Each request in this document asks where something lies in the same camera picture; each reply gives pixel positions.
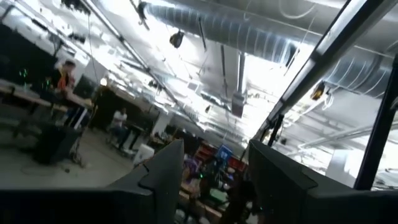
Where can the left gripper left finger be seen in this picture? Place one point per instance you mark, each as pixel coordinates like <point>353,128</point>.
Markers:
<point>155,186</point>

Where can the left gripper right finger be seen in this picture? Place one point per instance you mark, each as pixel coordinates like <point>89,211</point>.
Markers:
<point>280,186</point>

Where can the white box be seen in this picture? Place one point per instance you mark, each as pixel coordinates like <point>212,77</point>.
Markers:
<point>143,154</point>

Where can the blue box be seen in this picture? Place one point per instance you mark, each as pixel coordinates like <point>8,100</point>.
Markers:
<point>224,153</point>

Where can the person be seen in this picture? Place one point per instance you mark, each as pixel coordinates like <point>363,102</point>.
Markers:
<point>63,81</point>
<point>119,123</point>

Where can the grey hanging ceiling unit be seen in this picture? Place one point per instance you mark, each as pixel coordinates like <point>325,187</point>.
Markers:
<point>238,105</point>

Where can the black ceiling spot lamp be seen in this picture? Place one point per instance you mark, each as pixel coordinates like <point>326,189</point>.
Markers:
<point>176,39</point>
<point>317,91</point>

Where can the black bin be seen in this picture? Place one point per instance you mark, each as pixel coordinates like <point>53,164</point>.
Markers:
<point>56,144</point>

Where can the black bar with light strips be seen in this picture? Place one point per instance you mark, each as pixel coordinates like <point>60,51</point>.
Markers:
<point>314,62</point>

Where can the wooden desk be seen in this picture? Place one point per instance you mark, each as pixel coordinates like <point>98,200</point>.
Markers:
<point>34,98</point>

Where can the black aluminium rig frame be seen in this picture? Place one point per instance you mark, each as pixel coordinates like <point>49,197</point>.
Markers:
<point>376,133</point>

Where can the silver spiral air duct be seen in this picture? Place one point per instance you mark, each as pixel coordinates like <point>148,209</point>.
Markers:
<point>224,29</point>
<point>357,74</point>

